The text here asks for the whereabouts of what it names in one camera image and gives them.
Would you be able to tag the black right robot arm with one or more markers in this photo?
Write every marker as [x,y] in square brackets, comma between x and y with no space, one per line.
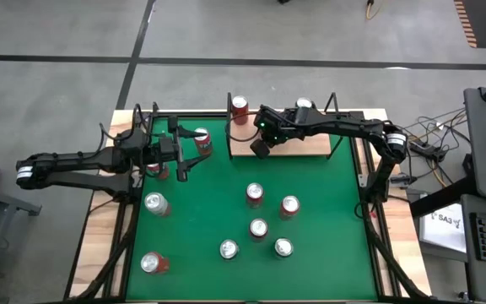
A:
[344,126]

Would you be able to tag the black support beam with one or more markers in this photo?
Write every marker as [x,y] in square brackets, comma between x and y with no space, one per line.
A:
[441,198]

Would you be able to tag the red Coke Zero can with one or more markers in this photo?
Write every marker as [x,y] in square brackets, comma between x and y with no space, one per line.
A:
[258,227]

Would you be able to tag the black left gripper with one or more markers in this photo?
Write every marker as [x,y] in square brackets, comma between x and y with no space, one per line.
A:
[169,150]

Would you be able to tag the white and pink can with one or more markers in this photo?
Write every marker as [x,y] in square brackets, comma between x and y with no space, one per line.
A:
[155,202]

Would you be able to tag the grey metal bracket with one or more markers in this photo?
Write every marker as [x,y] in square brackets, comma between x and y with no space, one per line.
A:
[363,179]

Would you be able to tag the white SA3 sign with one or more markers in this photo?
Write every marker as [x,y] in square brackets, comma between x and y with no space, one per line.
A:
[441,232]

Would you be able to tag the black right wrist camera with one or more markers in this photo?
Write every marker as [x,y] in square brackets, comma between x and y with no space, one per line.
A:
[265,118]

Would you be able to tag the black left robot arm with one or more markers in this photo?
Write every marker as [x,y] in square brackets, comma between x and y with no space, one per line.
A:
[78,179]

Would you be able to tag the wooden shelf with black frame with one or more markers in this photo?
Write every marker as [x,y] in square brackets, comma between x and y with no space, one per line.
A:
[314,150]

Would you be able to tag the red Fanta can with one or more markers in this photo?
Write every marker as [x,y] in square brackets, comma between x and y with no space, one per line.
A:
[204,145]
[160,172]
[150,262]

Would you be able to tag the grey metal cart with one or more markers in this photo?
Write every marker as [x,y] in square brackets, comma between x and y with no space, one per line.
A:
[11,203]

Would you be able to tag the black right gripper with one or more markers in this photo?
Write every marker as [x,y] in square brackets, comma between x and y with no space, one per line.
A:
[285,126]

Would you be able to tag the red soda can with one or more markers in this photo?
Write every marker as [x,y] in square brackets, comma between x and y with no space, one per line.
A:
[290,204]

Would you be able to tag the red cola can black figure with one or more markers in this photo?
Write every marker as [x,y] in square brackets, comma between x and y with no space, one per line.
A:
[254,191]

